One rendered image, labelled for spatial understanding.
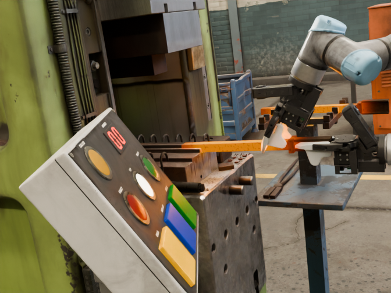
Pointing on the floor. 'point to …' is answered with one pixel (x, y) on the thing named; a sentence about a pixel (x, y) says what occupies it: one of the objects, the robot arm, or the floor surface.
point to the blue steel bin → (237, 104)
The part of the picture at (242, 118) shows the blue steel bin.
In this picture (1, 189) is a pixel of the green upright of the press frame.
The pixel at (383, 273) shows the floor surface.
